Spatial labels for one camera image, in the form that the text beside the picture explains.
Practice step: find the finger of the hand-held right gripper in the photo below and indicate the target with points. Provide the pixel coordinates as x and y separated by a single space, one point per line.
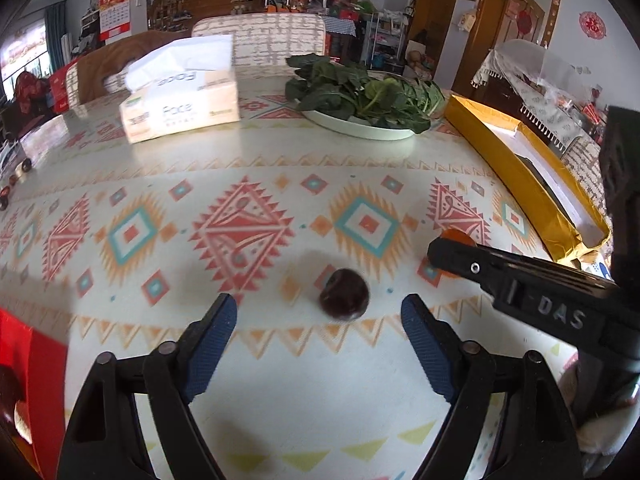
457 260

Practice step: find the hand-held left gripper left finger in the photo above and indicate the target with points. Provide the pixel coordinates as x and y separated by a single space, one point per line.
215 345

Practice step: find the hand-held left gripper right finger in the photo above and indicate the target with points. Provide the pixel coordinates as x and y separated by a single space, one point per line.
425 345

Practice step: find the orange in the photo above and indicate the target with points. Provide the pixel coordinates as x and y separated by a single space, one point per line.
457 234

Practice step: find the dark purple passion fruit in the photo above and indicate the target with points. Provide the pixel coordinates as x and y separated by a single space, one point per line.
345 294
10 395

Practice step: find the red cardboard box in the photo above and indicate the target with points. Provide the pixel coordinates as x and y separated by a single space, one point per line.
40 385

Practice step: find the yellow cardboard box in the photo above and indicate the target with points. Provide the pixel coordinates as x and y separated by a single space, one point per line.
505 155

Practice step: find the white oval plate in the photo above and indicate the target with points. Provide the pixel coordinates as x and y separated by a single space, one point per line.
360 127

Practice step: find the green leafy vegetables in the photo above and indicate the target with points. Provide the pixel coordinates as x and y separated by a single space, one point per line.
360 90

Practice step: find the brown kiwi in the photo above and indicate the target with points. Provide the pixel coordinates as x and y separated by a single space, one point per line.
23 420

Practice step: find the chair with white lace cloth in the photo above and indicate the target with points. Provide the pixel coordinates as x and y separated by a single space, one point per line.
515 60

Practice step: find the white tissue box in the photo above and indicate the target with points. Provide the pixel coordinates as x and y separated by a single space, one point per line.
180 95

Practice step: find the small pale round object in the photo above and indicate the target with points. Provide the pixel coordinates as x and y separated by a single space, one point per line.
16 176

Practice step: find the wooden door with red decoration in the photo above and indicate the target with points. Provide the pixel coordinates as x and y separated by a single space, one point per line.
520 5

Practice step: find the white patterned chair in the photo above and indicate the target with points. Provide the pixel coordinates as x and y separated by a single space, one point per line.
265 37
72 87

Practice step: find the red gift box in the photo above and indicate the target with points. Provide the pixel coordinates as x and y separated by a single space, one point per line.
59 85

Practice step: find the brown coat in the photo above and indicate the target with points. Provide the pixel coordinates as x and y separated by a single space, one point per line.
115 52

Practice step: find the chair with red clothing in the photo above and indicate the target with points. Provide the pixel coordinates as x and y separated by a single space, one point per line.
30 92

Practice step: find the teal curtain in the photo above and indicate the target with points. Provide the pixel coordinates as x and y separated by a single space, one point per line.
55 30

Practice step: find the red paper wall decoration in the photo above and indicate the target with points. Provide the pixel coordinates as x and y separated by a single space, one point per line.
594 25

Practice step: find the red wall calendar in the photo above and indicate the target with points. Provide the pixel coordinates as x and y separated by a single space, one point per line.
115 5

